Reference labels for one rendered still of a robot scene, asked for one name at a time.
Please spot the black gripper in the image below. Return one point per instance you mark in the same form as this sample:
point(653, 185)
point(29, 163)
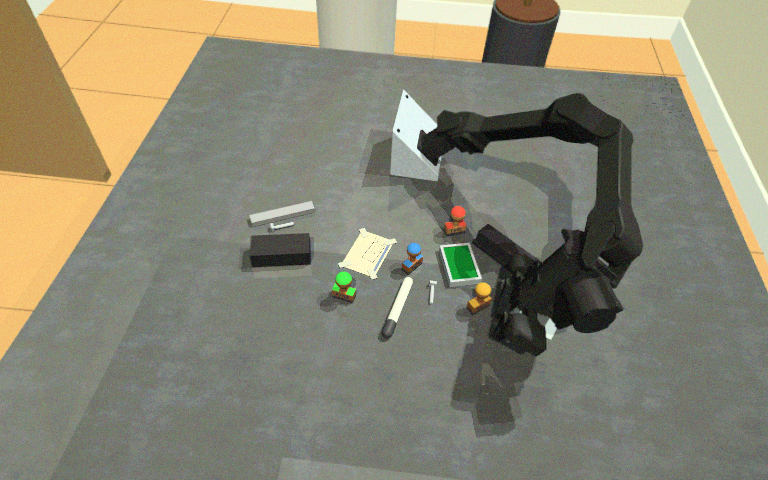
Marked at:
point(531, 291)

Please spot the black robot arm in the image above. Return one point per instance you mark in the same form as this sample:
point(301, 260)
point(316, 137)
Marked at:
point(611, 232)

